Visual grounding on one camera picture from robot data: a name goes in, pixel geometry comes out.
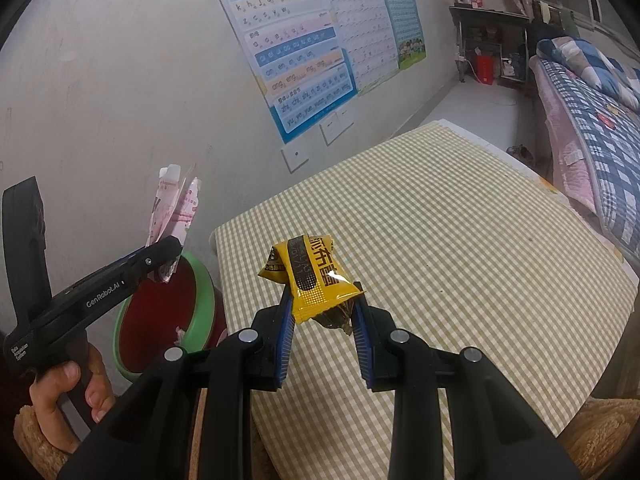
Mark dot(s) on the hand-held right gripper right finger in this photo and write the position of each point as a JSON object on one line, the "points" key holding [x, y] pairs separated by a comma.
{"points": [[364, 350]]}

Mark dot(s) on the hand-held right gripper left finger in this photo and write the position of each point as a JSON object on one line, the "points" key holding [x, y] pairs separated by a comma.
{"points": [[282, 345]]}

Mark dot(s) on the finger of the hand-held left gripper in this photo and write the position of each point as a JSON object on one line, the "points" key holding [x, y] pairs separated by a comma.
{"points": [[155, 257]]}

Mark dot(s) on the pink and white carton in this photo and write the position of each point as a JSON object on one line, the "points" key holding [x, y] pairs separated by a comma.
{"points": [[175, 210]]}

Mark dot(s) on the green bin with red inside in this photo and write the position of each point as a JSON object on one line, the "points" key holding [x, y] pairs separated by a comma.
{"points": [[205, 300]]}

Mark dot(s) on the yellow packet with dark stripe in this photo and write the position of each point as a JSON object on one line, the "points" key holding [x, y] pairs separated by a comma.
{"points": [[320, 280]]}

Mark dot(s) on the person's left forearm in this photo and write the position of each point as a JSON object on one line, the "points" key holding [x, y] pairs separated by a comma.
{"points": [[35, 445]]}

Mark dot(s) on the person's left hand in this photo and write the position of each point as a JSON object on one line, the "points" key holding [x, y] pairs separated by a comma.
{"points": [[47, 400]]}

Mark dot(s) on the checked tablecloth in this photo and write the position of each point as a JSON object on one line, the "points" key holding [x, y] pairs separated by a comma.
{"points": [[450, 235]]}

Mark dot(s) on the pair of shoes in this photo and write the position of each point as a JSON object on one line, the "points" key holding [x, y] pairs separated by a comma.
{"points": [[520, 155]]}

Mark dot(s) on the pink bed skirt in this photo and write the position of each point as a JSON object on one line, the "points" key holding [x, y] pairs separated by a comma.
{"points": [[565, 140]]}

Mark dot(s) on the bed with plaid quilt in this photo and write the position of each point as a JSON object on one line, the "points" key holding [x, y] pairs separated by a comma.
{"points": [[610, 150]]}

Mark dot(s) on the dark shelf with red bin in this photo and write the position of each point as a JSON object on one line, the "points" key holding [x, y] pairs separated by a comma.
{"points": [[480, 10]]}

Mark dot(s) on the blue patchwork quilt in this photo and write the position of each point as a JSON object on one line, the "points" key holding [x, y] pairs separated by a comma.
{"points": [[585, 65]]}

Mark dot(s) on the dark cloth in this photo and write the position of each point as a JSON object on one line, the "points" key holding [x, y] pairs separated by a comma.
{"points": [[547, 30]]}

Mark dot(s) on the white wall socket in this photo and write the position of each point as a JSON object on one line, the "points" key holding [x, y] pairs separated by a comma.
{"points": [[332, 132], [347, 119]]}

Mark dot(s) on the blue letter wall poster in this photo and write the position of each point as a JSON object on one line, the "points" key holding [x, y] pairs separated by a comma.
{"points": [[285, 60]]}

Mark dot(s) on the pale grid wall poster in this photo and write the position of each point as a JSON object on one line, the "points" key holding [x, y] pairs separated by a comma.
{"points": [[365, 20]]}

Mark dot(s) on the green grid wall poster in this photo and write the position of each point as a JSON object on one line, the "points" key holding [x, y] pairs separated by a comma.
{"points": [[405, 10]]}

